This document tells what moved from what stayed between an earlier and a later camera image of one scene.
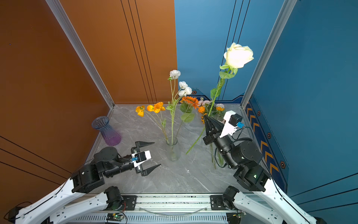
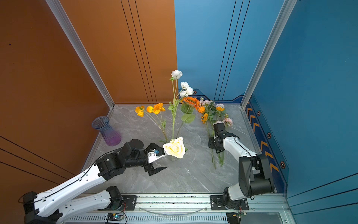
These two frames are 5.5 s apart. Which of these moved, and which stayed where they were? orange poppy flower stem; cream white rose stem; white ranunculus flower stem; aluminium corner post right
Moved: cream white rose stem
Stayed: aluminium corner post right; white ranunculus flower stem; orange poppy flower stem
